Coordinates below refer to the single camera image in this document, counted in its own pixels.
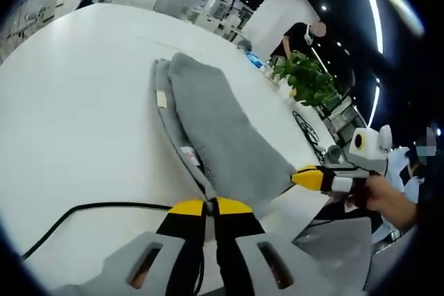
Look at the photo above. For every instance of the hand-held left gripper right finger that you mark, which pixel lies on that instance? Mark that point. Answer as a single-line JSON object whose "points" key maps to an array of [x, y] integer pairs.
{"points": [[239, 223]]}

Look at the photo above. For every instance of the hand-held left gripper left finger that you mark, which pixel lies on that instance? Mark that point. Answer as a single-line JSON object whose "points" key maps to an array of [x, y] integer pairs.
{"points": [[180, 226]]}

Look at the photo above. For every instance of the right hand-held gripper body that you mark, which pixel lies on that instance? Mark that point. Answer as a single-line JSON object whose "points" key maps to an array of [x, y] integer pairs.
{"points": [[373, 152]]}

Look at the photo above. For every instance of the grey towel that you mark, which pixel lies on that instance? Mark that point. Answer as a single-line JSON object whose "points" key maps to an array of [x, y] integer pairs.
{"points": [[215, 119]]}

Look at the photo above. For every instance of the person's right hand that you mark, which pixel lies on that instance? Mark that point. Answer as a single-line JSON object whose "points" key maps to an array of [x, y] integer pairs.
{"points": [[381, 193]]}

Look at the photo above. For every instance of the grey chair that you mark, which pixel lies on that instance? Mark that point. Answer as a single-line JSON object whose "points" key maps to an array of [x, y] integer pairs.
{"points": [[340, 237]]}

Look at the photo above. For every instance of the green potted plant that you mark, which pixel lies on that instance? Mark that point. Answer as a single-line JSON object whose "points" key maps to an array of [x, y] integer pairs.
{"points": [[308, 77]]}

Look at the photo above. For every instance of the blue packet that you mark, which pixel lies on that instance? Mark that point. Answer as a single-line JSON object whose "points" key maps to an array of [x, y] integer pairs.
{"points": [[256, 60]]}

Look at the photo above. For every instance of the dark grey cloth lump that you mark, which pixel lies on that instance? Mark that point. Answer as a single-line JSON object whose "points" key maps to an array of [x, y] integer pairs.
{"points": [[244, 45]]}

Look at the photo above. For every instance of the white office chair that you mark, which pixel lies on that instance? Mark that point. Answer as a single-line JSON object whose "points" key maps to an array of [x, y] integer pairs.
{"points": [[173, 4]]}

